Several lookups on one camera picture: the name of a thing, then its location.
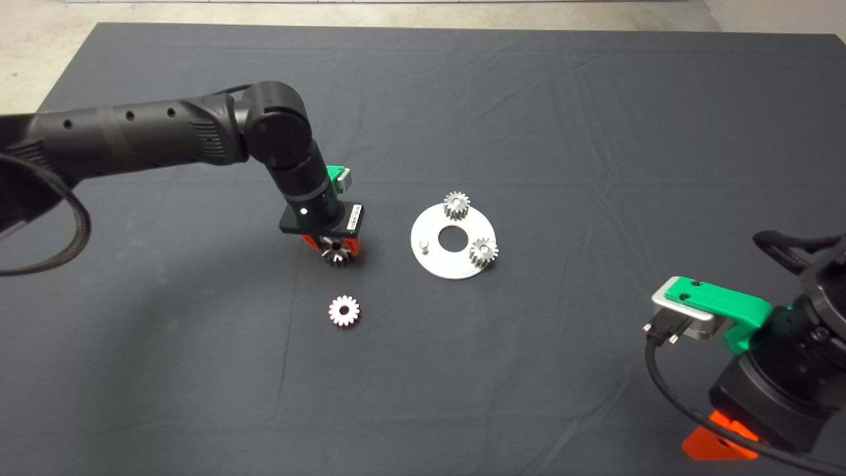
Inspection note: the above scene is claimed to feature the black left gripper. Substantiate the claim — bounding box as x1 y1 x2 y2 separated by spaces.
279 202 365 256

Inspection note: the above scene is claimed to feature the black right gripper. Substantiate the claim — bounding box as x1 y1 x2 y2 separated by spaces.
682 354 846 461

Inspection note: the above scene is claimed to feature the large steel gear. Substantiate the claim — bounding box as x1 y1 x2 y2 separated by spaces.
322 239 352 268

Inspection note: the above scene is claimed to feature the small steel gear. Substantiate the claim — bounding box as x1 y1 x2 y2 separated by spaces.
443 192 471 221
469 237 499 269
328 295 362 327

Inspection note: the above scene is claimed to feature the round metal plate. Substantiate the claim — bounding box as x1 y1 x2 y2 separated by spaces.
410 203 498 280

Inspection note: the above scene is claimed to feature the dark grey table cloth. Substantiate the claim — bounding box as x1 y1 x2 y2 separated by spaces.
0 23 846 476

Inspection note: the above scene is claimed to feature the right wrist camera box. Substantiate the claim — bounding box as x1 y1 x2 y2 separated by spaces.
651 286 718 342

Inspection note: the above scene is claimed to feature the right green camera mount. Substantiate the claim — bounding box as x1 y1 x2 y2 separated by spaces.
664 278 773 353

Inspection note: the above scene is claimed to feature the right arm braided black cable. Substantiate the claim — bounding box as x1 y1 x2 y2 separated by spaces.
753 230 846 275

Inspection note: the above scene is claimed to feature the arm braided black cable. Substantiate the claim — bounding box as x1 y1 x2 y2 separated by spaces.
753 230 846 275
0 152 91 276

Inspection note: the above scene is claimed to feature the left arm braided black cable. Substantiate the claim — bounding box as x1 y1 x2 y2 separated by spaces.
0 152 91 276

